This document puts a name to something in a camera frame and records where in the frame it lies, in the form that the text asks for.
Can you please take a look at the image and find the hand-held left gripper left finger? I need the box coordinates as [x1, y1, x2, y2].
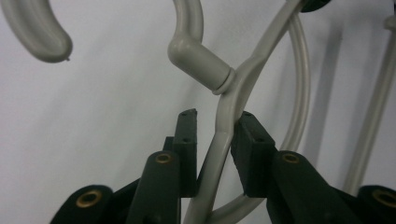
[125, 107, 199, 224]

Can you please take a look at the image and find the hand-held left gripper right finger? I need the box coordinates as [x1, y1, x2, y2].
[229, 110, 361, 224]

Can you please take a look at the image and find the grey plastic hanger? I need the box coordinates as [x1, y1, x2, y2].
[0, 0, 305, 224]
[211, 12, 396, 224]

